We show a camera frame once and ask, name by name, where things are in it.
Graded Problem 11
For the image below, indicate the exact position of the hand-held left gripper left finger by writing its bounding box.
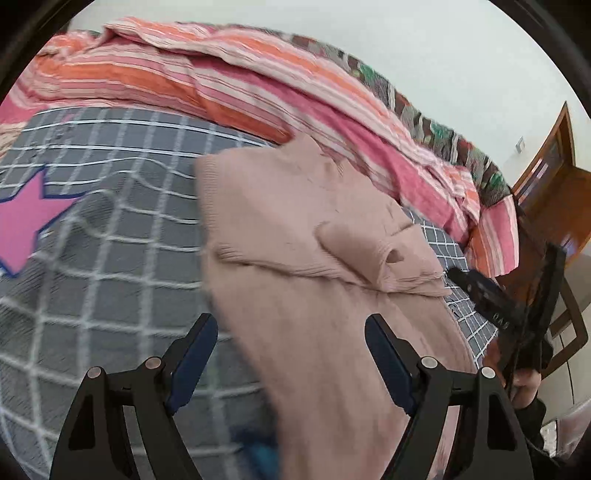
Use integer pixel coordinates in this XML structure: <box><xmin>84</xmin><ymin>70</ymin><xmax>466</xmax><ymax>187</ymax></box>
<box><xmin>48</xmin><ymin>313</ymin><xmax>219</xmax><ymax>480</ymax></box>

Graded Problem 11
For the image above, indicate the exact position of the floral patterned blanket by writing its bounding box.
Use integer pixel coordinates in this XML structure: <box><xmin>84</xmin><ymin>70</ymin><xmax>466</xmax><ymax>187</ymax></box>
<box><xmin>295</xmin><ymin>37</ymin><xmax>514</xmax><ymax>206</ymax></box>

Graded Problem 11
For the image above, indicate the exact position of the pink knitted sweater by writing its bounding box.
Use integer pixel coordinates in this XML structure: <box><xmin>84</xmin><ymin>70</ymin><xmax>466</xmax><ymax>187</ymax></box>
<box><xmin>194</xmin><ymin>134</ymin><xmax>482</xmax><ymax>480</ymax></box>

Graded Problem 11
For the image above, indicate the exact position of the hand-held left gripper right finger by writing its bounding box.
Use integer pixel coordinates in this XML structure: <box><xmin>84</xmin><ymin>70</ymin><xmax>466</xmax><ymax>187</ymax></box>
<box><xmin>364</xmin><ymin>313</ymin><xmax>536</xmax><ymax>480</ymax></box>

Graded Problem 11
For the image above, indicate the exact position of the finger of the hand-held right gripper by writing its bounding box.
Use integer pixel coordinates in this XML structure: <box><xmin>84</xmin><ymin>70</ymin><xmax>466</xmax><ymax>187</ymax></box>
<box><xmin>447</xmin><ymin>268</ymin><xmax>525</xmax><ymax>326</ymax></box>

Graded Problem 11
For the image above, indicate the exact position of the person's right forearm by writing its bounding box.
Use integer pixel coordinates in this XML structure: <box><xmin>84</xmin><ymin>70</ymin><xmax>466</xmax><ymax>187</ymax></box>
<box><xmin>512</xmin><ymin>396</ymin><xmax>561</xmax><ymax>460</ymax></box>

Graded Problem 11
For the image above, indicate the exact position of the brown wooden door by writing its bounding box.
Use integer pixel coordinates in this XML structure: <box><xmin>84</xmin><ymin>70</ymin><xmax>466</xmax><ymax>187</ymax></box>
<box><xmin>510</xmin><ymin>102</ymin><xmax>591</xmax><ymax>372</ymax></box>

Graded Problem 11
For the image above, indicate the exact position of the pink orange striped quilt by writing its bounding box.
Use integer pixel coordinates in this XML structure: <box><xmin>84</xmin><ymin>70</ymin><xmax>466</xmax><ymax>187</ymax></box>
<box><xmin>0</xmin><ymin>17</ymin><xmax>522</xmax><ymax>278</ymax></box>

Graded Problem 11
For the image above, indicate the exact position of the person's right hand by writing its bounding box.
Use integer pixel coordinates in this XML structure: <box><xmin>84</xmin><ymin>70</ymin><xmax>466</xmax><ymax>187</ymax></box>
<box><xmin>484</xmin><ymin>345</ymin><xmax>544</xmax><ymax>409</ymax></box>

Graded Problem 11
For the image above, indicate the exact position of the grey checked bedsheet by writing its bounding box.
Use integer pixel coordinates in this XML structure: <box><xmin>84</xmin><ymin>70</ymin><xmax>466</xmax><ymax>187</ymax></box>
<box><xmin>0</xmin><ymin>106</ymin><xmax>502</xmax><ymax>480</ymax></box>

